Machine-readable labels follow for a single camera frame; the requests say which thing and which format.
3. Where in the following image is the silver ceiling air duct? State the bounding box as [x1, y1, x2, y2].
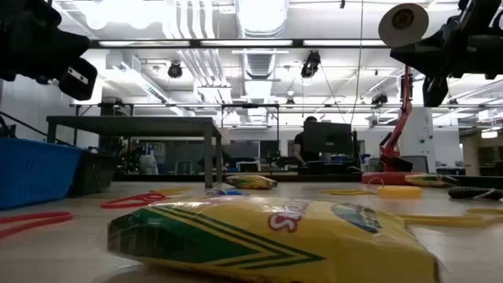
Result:
[234, 0, 291, 79]

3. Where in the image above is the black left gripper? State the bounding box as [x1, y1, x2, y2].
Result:
[0, 0, 98, 101]

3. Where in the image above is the grey perforated metal shelf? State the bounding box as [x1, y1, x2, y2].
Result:
[46, 116, 223, 189]

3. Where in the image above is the yellow Crayola crayon pack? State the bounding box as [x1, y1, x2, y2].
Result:
[106, 195, 440, 283]
[225, 175, 279, 190]
[404, 173, 460, 188]

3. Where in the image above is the black aluminium table frame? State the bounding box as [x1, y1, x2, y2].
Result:
[112, 171, 503, 188]

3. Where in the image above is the grey background monitor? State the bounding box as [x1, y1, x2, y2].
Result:
[400, 155, 430, 174]

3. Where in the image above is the black overhead light beam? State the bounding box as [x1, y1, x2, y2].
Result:
[89, 38, 390, 49]

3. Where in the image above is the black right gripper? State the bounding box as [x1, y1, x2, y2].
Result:
[390, 0, 484, 107]

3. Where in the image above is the person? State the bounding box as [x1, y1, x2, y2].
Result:
[292, 116, 321, 166]

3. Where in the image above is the red desk lamp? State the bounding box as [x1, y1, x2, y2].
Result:
[361, 2, 430, 186]

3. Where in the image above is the black computer monitor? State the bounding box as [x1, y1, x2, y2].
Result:
[302, 121, 354, 156]

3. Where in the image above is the blue plastic basket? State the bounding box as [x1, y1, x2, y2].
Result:
[0, 138, 84, 210]

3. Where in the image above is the orange coil keychain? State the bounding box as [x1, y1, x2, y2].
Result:
[367, 176, 424, 200]

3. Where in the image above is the black ceiling spotlight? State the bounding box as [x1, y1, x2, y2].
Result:
[371, 92, 389, 108]
[300, 50, 321, 79]
[167, 61, 184, 79]

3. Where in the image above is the thin black power cable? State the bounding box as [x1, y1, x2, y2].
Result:
[0, 111, 78, 148]

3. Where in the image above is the black plastic basket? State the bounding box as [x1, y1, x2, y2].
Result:
[68, 150, 121, 197]

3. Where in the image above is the black coil keychain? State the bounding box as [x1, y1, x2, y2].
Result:
[447, 186, 503, 201]

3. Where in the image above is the blue coil keychain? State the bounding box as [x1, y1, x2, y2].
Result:
[204, 188, 249, 197]

